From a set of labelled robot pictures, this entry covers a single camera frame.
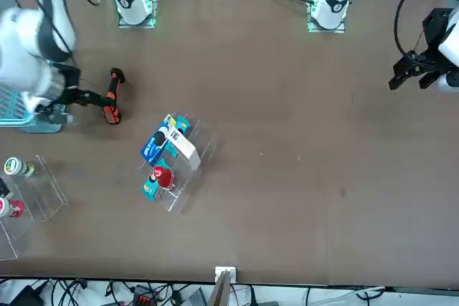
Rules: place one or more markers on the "red Coca-Cola bottle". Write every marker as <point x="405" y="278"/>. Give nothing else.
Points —
<point x="165" y="177"/>

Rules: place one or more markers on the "orange black barcode scanner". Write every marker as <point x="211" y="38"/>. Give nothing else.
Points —
<point x="112" y="116"/>

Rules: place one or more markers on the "white bottle green lid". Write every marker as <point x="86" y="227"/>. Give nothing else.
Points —
<point x="14" y="166"/>

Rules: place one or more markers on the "grey metal post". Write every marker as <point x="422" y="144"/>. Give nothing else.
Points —
<point x="220" y="291"/>

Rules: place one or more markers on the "black power adapter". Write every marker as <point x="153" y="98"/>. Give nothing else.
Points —
<point x="27" y="297"/>

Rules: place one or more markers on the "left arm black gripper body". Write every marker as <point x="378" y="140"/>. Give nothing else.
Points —
<point x="435" y="24"/>

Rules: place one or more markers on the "small black box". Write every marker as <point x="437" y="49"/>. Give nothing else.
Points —
<point x="3" y="187"/>

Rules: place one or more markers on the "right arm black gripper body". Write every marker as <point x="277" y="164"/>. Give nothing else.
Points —
<point x="71" y="76"/>

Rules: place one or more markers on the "light blue shopping basket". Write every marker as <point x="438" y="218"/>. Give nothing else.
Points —
<point x="14" y="105"/>

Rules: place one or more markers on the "clear acrylic tiered snack shelf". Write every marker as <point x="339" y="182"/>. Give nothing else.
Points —
<point x="204" y="141"/>

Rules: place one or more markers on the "white yellow cookie box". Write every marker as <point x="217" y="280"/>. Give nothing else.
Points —
<point x="186" y="148"/>

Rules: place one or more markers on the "clear acrylic tiered bottle shelf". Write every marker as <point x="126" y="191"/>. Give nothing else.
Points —
<point x="46" y="191"/>

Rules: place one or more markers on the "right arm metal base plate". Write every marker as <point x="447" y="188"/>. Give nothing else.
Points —
<point x="138" y="26"/>

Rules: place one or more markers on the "teal snack packet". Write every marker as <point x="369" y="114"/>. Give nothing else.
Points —
<point x="150" y="189"/>
<point x="183" y="123"/>

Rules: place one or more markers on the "blue Oreo cookie box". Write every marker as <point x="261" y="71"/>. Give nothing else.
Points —
<point x="154" y="148"/>

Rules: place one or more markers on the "orange black device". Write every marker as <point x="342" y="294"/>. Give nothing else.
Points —
<point x="143" y="299"/>

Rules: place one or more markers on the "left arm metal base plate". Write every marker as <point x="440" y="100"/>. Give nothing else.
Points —
<point x="324" y="30"/>

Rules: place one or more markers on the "white bottle red lid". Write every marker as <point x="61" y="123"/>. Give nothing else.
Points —
<point x="16" y="209"/>

